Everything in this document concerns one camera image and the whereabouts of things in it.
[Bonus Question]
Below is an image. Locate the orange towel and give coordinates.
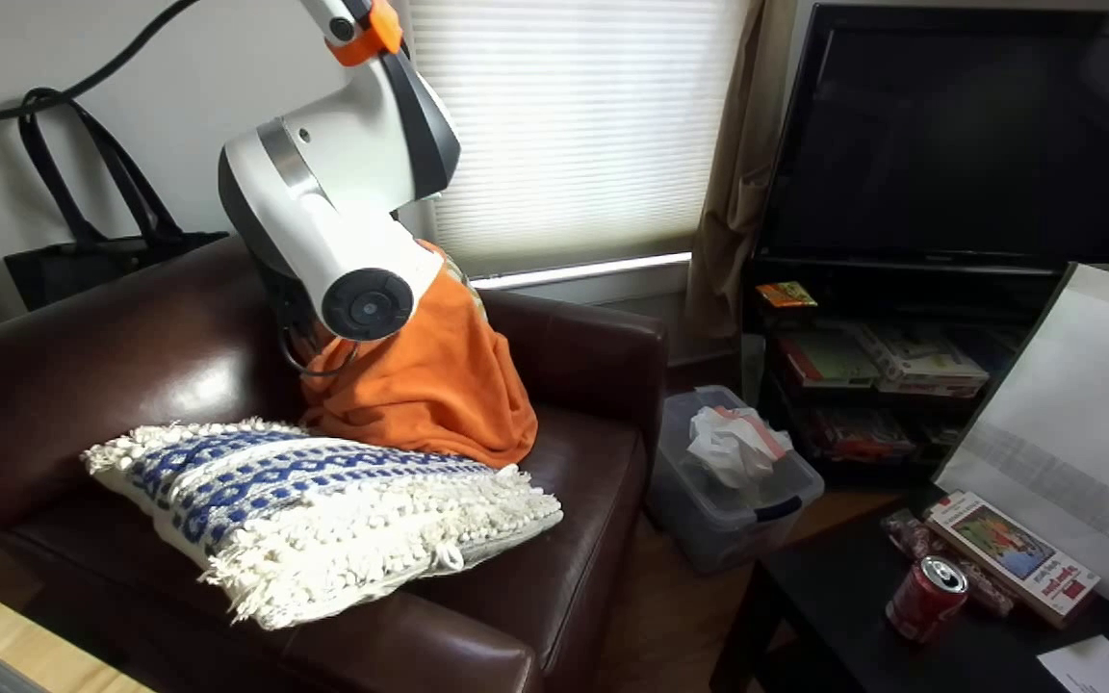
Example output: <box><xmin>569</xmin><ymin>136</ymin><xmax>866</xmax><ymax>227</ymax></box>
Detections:
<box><xmin>299</xmin><ymin>241</ymin><xmax>539</xmax><ymax>470</ymax></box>

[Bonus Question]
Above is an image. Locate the brown leather sofa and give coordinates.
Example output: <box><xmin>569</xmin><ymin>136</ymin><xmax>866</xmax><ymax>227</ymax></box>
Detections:
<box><xmin>0</xmin><ymin>237</ymin><xmax>668</xmax><ymax>693</ymax></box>

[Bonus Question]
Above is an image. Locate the crumpled white paper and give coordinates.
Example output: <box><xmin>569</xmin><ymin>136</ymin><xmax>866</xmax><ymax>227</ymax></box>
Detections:
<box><xmin>686</xmin><ymin>405</ymin><xmax>794</xmax><ymax>489</ymax></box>

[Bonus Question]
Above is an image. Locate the window with white blind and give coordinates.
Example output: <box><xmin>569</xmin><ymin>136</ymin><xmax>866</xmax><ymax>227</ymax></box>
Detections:
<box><xmin>408</xmin><ymin>0</ymin><xmax>754</xmax><ymax>291</ymax></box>

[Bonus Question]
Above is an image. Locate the clear plastic storage bin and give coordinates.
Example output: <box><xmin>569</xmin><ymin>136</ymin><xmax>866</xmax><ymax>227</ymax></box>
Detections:
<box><xmin>646</xmin><ymin>385</ymin><xmax>826</xmax><ymax>576</ymax></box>

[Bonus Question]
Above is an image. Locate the beige curtain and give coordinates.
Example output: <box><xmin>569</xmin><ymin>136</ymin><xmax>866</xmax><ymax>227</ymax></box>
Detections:
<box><xmin>683</xmin><ymin>0</ymin><xmax>800</xmax><ymax>340</ymax></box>

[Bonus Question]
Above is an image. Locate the small orange box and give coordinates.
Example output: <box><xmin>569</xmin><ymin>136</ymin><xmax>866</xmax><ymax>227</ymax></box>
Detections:
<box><xmin>756</xmin><ymin>281</ymin><xmax>819</xmax><ymax>310</ymax></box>

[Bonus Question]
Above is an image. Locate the red and white game box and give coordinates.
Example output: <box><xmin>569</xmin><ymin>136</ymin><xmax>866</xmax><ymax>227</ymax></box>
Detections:
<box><xmin>774</xmin><ymin>330</ymin><xmax>881</xmax><ymax>390</ymax></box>

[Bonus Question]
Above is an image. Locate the white and blue fringed pillow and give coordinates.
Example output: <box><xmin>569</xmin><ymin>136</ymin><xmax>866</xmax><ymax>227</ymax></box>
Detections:
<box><xmin>82</xmin><ymin>417</ymin><xmax>564</xmax><ymax>631</ymax></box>

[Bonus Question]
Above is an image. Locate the stack of red game boxes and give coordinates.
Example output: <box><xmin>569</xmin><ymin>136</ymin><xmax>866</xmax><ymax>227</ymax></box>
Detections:
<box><xmin>808</xmin><ymin>405</ymin><xmax>919</xmax><ymax>462</ymax></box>

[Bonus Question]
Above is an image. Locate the black television stand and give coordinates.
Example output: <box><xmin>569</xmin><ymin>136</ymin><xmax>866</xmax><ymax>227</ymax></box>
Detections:
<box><xmin>743</xmin><ymin>256</ymin><xmax>1085</xmax><ymax>489</ymax></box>

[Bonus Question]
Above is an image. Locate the stack of board games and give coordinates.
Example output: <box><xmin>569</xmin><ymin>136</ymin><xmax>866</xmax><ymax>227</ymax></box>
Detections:
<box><xmin>851</xmin><ymin>322</ymin><xmax>991</xmax><ymax>399</ymax></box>

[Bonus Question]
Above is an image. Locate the black side table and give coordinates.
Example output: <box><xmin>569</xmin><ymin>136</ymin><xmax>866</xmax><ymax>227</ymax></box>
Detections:
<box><xmin>709</xmin><ymin>485</ymin><xmax>1109</xmax><ymax>693</ymax></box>

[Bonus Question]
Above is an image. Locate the red soda can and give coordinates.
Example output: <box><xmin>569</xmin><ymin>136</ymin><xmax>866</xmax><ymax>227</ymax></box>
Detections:
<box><xmin>886</xmin><ymin>555</ymin><xmax>970</xmax><ymax>644</ymax></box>

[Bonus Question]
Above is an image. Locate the black television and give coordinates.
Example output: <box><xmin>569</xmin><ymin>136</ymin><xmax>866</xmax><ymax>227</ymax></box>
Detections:
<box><xmin>760</xmin><ymin>3</ymin><xmax>1109</xmax><ymax>271</ymax></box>

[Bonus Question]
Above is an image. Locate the black tote bag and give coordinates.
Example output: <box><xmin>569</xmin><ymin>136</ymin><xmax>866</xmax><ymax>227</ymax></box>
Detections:
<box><xmin>4</xmin><ymin>88</ymin><xmax>229</xmax><ymax>313</ymax></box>

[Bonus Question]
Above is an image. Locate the boxed card game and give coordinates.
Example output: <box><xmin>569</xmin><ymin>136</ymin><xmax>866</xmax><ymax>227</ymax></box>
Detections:
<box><xmin>923</xmin><ymin>491</ymin><xmax>1101</xmax><ymax>629</ymax></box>

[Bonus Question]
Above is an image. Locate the white paper bag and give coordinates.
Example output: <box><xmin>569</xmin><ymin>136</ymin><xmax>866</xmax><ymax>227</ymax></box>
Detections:
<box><xmin>934</xmin><ymin>244</ymin><xmax>1109</xmax><ymax>640</ymax></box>

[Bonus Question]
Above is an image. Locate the white paper sheet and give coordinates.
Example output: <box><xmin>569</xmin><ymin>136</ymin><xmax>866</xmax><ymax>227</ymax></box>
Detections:
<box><xmin>1037</xmin><ymin>634</ymin><xmax>1109</xmax><ymax>693</ymax></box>

